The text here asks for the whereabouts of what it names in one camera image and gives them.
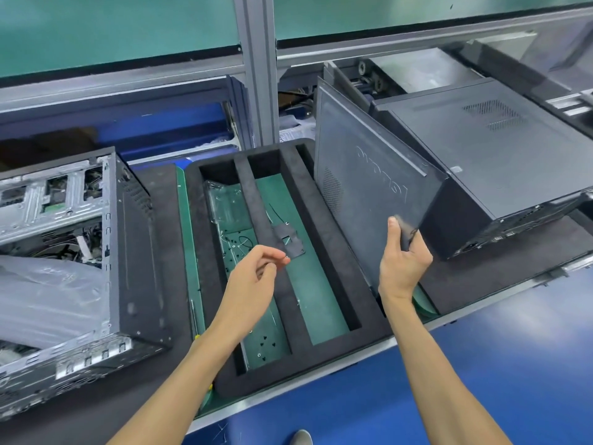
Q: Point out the person's right hand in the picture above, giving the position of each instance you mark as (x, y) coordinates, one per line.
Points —
(398, 273)

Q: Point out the person's left hand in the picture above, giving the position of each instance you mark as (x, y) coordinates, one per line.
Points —
(245, 291)

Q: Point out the person's right thumb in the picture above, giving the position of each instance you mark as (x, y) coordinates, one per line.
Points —
(395, 234)

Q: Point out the person's left thumb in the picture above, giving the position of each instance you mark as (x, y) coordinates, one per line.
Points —
(274, 266)

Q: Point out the black computer case side panel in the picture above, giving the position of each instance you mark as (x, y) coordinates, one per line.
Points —
(366, 180)

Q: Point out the person's left forearm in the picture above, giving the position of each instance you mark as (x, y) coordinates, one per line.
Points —
(185, 384)

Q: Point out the person's right forearm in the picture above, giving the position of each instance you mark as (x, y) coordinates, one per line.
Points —
(431, 366)

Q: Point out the black foam tray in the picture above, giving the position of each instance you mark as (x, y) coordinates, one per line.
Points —
(324, 273)

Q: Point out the flat clear plastic bag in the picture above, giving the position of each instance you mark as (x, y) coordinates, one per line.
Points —
(229, 217)

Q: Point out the green mat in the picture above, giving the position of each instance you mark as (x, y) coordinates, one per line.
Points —
(187, 254)

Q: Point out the closed black computer case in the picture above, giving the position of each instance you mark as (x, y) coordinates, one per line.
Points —
(486, 152)

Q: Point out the white printed papers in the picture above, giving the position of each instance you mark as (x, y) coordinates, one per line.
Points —
(296, 133)

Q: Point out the open black computer case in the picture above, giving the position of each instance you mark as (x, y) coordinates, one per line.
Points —
(129, 282)

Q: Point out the grey metal computer chassis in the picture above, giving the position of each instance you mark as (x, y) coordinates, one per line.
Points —
(417, 69)

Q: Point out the grey shoe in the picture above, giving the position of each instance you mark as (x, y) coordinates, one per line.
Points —
(301, 437)

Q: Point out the blue plastic bin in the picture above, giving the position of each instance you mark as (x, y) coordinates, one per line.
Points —
(171, 127)

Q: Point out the black computer case with silver panel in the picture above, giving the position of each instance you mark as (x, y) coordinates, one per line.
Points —
(532, 55)

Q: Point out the crumpled clear plastic bag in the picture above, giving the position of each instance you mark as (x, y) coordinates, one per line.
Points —
(46, 301)

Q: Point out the small grey metal bracket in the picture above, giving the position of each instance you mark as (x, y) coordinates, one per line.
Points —
(291, 240)

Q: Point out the aluminium frame post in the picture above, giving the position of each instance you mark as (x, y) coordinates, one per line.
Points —
(257, 69)

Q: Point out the aluminium frame rail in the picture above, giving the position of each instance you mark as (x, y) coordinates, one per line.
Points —
(120, 83)

